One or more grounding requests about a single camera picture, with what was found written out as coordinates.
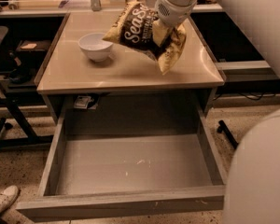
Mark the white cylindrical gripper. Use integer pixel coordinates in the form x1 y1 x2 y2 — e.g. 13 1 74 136
152 0 197 48

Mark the brown sea salt chip bag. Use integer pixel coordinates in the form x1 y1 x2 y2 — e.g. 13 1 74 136
103 1 187 75

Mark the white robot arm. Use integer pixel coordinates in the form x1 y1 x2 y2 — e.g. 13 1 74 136
156 0 280 224

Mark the grey cabinet with beige counter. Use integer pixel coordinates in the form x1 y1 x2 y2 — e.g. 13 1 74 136
33 8 227 124

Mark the white label tag under counter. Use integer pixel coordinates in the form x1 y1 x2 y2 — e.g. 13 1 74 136
74 96 92 109

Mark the grey open top drawer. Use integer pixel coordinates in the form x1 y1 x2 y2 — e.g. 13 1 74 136
17 101 226 222

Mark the white ceramic bowl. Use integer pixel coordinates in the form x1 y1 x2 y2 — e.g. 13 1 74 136
78 33 113 62

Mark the black wheeled stand base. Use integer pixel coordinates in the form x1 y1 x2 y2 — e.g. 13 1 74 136
217 120 238 149

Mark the white sneaker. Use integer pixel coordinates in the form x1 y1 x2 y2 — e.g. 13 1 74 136
0 185 20 214

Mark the black metal table frame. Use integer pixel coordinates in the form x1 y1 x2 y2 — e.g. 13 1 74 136
0 88 53 149

